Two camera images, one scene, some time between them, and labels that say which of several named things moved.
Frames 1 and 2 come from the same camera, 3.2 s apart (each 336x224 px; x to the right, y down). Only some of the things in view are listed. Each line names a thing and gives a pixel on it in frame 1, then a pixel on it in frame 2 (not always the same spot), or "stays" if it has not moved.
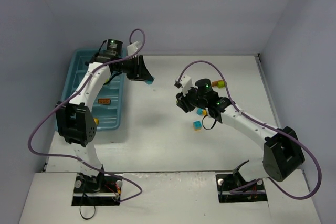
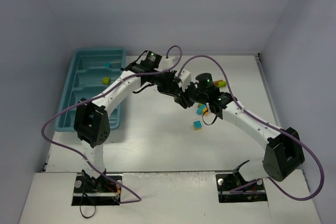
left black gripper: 135,67 -> 168,85
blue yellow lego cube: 197,125 stays
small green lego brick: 221,84 stays
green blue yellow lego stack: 200,112 stays
